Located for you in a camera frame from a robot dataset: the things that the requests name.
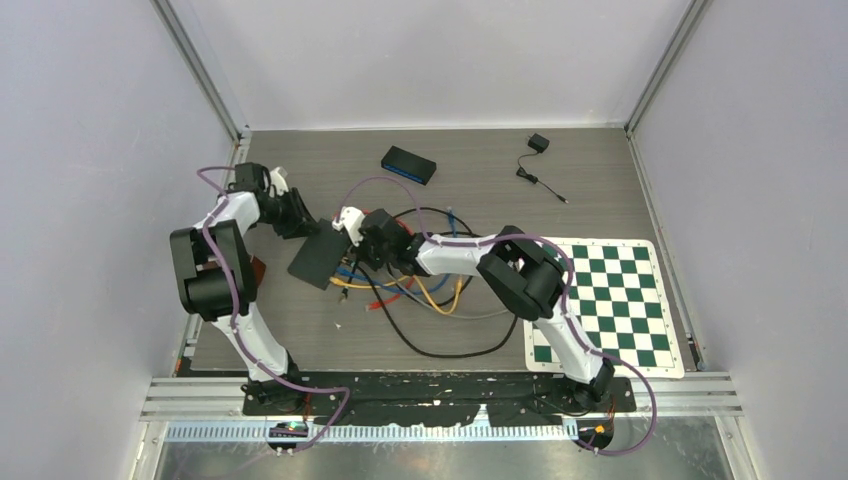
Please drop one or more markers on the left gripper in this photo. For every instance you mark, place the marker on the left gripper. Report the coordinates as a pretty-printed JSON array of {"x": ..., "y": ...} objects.
[{"x": 305, "y": 227}]

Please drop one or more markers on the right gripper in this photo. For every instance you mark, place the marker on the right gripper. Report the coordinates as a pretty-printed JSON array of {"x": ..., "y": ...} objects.
[{"x": 359, "y": 253}]

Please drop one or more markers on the plain black network switch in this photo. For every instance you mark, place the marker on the plain black network switch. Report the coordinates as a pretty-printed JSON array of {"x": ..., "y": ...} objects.
[{"x": 319, "y": 256}]

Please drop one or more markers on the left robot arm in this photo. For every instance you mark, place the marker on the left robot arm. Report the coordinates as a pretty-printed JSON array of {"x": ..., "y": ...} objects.
[{"x": 217, "y": 279}]

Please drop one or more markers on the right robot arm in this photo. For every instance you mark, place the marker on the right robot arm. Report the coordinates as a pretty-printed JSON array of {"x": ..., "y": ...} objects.
[{"x": 529, "y": 275}]

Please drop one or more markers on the brown object at left edge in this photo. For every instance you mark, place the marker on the brown object at left edge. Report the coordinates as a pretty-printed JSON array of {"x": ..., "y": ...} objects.
[{"x": 259, "y": 269}]

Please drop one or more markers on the green white chessboard mat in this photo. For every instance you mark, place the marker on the green white chessboard mat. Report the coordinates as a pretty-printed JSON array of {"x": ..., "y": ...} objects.
[{"x": 620, "y": 300}]

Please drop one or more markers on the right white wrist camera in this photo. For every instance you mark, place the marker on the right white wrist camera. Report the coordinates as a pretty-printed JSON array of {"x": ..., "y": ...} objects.
[{"x": 349, "y": 221}]

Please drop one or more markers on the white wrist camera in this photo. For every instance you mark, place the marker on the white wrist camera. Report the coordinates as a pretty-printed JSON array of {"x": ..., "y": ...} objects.
[
  {"x": 278, "y": 181},
  {"x": 349, "y": 221}
]

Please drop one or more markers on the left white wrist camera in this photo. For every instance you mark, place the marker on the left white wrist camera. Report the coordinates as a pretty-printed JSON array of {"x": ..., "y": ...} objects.
[{"x": 278, "y": 181}]

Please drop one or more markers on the black switch with blue ports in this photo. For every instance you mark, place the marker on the black switch with blue ports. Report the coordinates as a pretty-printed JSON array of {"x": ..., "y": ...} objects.
[{"x": 408, "y": 165}]

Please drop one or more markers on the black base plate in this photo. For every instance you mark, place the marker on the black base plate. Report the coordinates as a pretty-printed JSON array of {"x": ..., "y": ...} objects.
[{"x": 432, "y": 399}]

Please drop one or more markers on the black power adapter with cord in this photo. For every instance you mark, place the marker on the black power adapter with cord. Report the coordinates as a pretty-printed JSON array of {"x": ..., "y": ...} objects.
[{"x": 537, "y": 144}]

